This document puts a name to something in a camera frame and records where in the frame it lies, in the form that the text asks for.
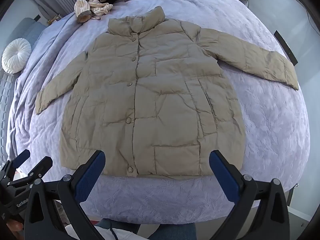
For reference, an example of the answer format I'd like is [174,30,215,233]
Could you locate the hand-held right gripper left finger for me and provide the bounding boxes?
[24,150,106,240]

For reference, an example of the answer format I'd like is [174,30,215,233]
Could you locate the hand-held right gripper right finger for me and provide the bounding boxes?
[209,150,290,240]

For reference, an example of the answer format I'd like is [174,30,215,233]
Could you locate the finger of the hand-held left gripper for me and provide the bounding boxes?
[9,149,31,172]
[26,156,53,180]

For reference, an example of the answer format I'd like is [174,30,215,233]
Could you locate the beige puffer jacket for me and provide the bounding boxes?
[35,6,300,180]

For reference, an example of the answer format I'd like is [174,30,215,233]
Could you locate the pile of cream striped clothes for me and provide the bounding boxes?
[74,0,130,23]

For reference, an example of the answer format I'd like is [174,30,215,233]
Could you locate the grey quilted bedding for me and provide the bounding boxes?
[0,69,17,160]

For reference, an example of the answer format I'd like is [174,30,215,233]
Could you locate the person's white top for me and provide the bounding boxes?
[64,224,137,240]

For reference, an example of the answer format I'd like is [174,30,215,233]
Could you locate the lavender embossed blanket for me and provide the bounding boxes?
[7,0,309,224]

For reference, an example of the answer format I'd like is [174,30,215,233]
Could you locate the round white pleated cushion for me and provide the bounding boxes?
[2,38,32,74]

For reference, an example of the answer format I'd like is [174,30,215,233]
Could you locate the grey padded headboard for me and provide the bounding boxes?
[14,17,49,55]

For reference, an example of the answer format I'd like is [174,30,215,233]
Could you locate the dark bed frame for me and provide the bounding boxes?
[274,30,298,66]

